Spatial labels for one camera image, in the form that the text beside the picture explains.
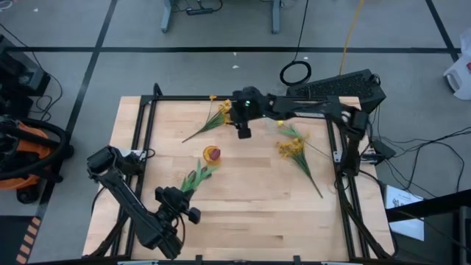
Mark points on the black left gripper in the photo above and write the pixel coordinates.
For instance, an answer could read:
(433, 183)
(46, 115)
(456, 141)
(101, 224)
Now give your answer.
(173, 204)

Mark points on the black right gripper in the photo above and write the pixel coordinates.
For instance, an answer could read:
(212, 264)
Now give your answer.
(246, 110)

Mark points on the yellow artificial flower bunch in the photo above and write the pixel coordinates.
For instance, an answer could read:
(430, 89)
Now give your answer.
(300, 158)
(213, 123)

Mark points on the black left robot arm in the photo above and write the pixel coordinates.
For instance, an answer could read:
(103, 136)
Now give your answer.
(125, 195)

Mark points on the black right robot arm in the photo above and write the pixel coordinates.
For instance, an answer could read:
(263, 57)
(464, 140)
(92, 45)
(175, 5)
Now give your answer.
(305, 106)

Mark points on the yellow glass vase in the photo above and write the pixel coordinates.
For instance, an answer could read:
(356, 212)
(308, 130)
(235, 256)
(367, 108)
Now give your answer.
(208, 154)

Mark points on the grey desk leg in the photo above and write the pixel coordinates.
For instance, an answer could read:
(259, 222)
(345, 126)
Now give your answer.
(166, 18)
(276, 18)

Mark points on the black power strip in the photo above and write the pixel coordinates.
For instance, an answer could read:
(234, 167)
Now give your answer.
(198, 11)

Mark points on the black perforated computer case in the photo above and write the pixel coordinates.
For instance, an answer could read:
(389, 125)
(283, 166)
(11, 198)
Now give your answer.
(342, 86)

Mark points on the black power adapter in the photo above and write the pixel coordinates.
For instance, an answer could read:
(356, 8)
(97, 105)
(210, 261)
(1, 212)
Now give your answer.
(383, 149)

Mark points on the orange vacuum cleaner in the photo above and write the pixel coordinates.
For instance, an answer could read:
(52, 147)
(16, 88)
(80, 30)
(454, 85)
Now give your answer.
(25, 147)

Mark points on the black mat with orange stripes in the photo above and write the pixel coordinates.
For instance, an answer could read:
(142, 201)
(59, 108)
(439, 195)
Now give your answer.
(11, 243)

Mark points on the black equipment case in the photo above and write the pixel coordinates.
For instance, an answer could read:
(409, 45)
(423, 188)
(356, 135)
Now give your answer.
(18, 77)

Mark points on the white printed paper sheet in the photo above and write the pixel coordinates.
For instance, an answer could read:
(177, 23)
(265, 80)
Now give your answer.
(408, 228)

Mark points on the white plastic container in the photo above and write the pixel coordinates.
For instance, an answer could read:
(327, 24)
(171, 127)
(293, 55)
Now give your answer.
(460, 77)

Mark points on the black desk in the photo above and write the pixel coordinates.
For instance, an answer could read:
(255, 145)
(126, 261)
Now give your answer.
(441, 243)

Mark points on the black aluminium table frame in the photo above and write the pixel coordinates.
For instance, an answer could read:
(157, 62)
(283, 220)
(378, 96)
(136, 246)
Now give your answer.
(176, 98)

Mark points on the white metal bracket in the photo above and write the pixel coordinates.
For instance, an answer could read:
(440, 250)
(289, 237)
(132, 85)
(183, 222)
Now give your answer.
(338, 156)
(134, 152)

